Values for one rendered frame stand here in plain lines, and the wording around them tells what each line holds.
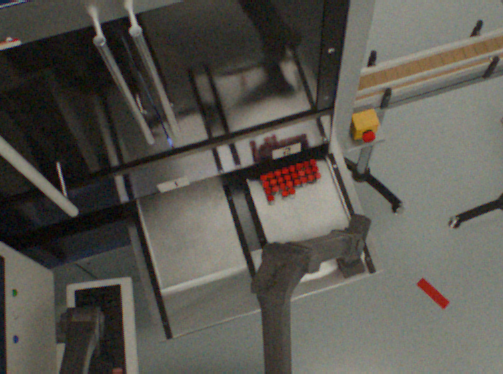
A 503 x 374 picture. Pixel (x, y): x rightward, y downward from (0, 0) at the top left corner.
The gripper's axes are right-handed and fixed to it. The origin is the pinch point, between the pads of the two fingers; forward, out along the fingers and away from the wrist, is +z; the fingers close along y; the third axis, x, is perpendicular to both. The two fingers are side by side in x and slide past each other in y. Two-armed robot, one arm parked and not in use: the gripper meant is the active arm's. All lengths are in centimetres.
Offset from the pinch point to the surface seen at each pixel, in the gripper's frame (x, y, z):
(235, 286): 33.2, 4.8, 2.4
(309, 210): 4.7, 20.2, 2.4
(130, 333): 68, 3, 10
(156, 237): 51, 27, 2
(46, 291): 86, 21, 2
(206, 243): 37.6, 20.2, 2.1
